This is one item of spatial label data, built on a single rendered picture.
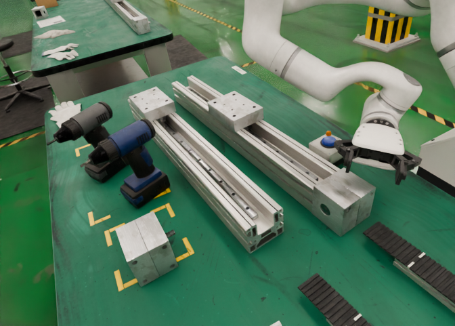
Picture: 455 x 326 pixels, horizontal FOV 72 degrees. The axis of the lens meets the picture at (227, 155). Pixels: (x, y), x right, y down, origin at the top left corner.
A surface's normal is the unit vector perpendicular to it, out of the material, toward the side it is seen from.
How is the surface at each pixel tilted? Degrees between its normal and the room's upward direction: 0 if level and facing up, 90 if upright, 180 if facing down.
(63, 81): 90
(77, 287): 0
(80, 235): 0
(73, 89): 90
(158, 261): 90
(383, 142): 6
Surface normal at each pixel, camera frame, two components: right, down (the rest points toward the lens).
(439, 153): -0.88, 0.37
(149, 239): -0.13, -0.78
